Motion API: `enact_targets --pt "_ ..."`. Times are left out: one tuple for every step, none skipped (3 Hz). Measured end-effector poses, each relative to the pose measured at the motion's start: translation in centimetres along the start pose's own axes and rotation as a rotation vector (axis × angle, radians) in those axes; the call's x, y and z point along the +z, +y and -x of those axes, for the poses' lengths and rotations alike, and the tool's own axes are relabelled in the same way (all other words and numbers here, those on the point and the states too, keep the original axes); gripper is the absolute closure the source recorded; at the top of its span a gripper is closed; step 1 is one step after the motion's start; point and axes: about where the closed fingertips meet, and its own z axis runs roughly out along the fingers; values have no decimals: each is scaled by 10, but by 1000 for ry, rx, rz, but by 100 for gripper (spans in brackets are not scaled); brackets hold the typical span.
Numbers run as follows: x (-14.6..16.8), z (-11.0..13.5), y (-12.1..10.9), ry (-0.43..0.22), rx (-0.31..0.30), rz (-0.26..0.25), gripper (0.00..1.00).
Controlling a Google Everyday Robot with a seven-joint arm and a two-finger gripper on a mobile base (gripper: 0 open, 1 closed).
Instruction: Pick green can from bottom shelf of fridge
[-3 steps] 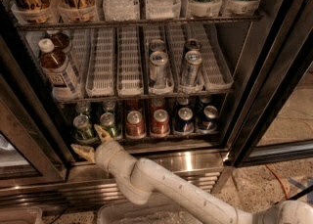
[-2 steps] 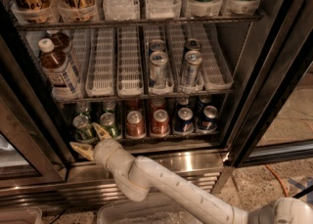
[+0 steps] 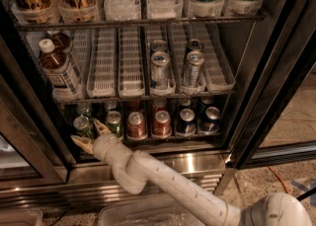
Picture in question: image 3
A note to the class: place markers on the green can back-left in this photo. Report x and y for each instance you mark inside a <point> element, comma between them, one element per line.
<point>84,109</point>

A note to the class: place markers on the silver tall can back-left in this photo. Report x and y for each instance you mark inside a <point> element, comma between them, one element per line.
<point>158,45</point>

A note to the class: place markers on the blue soda can front-right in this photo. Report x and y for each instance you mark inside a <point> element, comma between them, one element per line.
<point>210,120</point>

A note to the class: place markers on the dark tall can back-right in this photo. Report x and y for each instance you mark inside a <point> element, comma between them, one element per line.
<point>194,44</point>

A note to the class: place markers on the tea bottle white cap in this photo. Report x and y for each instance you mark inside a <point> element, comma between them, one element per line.
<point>57,67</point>

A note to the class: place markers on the green soda can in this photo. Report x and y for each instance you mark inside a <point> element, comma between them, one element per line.
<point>84,127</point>

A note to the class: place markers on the black stand leg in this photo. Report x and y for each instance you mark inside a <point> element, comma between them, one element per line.
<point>307,194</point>

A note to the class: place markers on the tea bottle behind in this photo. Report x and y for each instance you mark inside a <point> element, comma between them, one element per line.
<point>65,43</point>

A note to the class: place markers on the red soda can front-right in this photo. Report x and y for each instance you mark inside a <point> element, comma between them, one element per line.
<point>162,124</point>

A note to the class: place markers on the orange soda can front-left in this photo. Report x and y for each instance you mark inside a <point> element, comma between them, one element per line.
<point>136,126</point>

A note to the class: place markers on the clear plastic bin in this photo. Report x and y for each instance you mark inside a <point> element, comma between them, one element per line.
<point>160,210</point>

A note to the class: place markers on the blue can back-right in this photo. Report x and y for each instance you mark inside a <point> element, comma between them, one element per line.
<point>206,101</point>

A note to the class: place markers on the red can back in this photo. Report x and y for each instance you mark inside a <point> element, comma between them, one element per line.
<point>159,105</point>

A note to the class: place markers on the wire fridge shelf upper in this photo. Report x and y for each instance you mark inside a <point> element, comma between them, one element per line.
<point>138,23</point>

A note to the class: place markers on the steel fridge door frame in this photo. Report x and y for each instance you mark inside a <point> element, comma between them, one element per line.
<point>26,157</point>

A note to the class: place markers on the clear plastic bin corner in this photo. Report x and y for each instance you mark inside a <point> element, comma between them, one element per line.
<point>21,218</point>

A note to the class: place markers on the silver tall can front-right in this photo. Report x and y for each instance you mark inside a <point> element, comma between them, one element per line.
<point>192,69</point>

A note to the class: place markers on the silver tall can front-left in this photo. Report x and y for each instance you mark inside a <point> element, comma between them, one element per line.
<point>159,64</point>

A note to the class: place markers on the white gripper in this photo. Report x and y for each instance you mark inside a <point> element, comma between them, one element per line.
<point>102,146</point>

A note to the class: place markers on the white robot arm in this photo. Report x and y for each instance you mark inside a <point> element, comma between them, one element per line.
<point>134,169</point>

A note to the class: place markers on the blue can back-left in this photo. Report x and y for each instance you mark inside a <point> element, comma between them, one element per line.
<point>184,103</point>

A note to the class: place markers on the blue soda can front-left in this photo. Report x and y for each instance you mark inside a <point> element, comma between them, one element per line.
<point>186,122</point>

